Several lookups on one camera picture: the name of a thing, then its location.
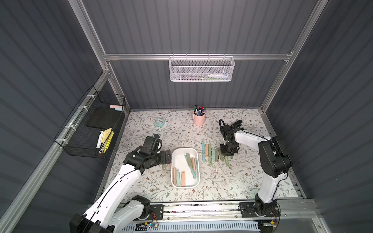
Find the black wire wall basket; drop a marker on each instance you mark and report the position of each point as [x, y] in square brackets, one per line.
[91, 130]

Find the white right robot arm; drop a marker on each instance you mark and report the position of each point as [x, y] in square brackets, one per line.
[274, 162]

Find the pink pen cup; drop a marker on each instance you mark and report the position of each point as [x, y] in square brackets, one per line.
[199, 120]

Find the black stapler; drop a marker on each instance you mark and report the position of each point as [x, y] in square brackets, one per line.
[237, 124]

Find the black notebook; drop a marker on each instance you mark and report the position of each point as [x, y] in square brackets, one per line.
[103, 118]

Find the teal fruit knife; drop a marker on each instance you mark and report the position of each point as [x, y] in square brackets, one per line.
[203, 151]

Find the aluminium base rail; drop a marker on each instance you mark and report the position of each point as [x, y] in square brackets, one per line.
[230, 210]

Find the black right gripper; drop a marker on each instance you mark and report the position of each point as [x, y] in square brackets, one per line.
[229, 148]

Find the light green fruit knife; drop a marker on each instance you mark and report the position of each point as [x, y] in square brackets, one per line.
[227, 161]

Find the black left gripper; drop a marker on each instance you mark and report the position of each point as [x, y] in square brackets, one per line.
[162, 157]

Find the yellow highlighter pack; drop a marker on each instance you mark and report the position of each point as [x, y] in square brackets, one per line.
[107, 142]

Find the olive folding fruit knife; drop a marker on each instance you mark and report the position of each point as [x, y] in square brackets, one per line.
[217, 155]

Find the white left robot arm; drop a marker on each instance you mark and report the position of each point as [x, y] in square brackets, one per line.
[103, 216]

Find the white wire mesh basket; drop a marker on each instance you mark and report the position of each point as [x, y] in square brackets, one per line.
[201, 69]

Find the white oval storage box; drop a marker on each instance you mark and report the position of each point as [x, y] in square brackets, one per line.
[185, 168]

